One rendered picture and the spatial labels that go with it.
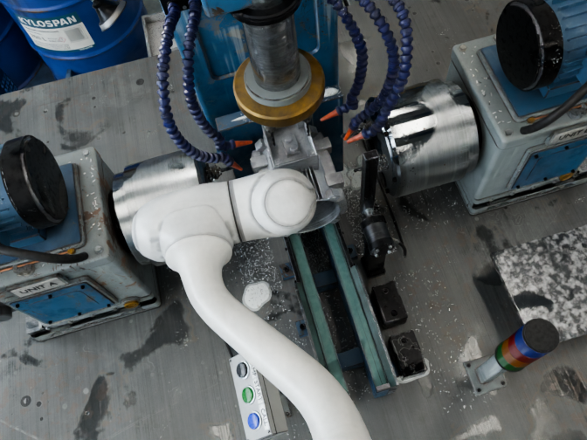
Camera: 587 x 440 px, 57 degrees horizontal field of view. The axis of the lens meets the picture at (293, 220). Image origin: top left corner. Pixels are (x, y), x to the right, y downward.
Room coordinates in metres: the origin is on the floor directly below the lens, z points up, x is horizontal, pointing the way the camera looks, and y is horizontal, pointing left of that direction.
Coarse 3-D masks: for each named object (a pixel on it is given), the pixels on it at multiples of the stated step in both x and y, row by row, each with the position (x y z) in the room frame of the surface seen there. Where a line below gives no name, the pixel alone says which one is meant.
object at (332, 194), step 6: (312, 126) 0.75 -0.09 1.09; (312, 132) 0.73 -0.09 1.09; (258, 144) 0.73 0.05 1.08; (264, 144) 0.72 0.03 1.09; (258, 150) 0.72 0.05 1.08; (264, 150) 0.72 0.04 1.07; (330, 192) 0.56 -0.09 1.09; (336, 192) 0.56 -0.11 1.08; (330, 198) 0.55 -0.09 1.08; (336, 198) 0.55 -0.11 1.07; (336, 222) 0.55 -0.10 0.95
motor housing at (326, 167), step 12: (252, 156) 0.73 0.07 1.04; (324, 156) 0.67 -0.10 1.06; (264, 168) 0.67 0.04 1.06; (300, 168) 0.63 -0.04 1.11; (324, 168) 0.64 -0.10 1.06; (312, 180) 0.60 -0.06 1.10; (324, 180) 0.60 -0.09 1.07; (324, 192) 0.57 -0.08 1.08; (324, 204) 0.60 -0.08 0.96; (336, 204) 0.57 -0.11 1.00; (324, 216) 0.57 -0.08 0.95; (336, 216) 0.55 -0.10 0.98; (312, 228) 0.55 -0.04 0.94
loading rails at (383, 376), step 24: (288, 240) 0.54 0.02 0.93; (336, 240) 0.51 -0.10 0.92; (288, 264) 0.52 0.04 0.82; (336, 264) 0.45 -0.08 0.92; (312, 288) 0.41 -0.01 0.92; (360, 288) 0.38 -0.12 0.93; (312, 312) 0.35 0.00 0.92; (360, 312) 0.33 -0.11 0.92; (312, 336) 0.29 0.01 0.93; (360, 336) 0.27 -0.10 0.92; (336, 360) 0.23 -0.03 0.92; (360, 360) 0.23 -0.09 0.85; (384, 360) 0.21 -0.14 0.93; (384, 384) 0.15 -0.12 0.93
